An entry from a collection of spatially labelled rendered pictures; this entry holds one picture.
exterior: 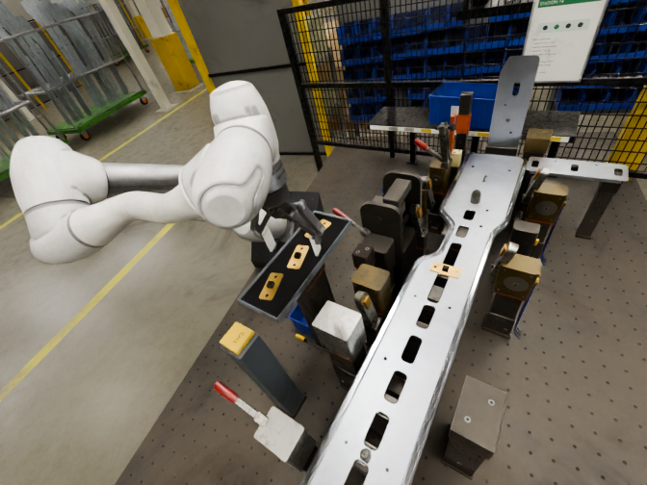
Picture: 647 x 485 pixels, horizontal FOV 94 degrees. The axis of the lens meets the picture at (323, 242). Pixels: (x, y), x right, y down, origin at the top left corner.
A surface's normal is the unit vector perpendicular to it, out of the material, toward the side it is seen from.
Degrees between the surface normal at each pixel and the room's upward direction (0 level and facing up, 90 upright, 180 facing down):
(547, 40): 90
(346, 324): 0
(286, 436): 0
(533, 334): 0
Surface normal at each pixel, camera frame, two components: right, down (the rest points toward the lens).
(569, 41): -0.52, 0.67
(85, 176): 0.87, -0.18
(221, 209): 0.18, 0.63
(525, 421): -0.21, -0.70
